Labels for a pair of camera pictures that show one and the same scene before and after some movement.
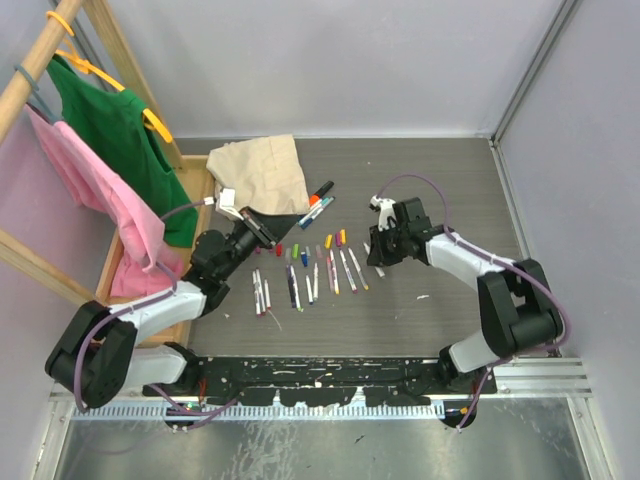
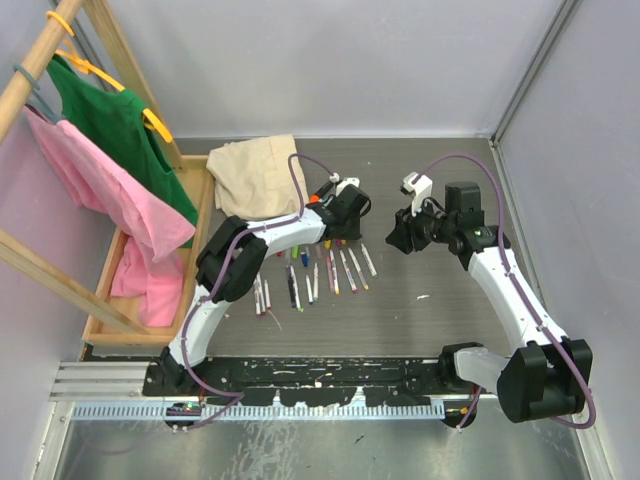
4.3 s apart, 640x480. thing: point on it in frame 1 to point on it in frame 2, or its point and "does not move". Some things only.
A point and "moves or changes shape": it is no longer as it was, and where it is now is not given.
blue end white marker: (309, 290) does not move
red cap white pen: (268, 298) does not move
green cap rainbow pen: (298, 306) does not move
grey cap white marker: (377, 268) moves or changes shape
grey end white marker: (315, 283) does not move
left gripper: (267, 229) to (352, 234)
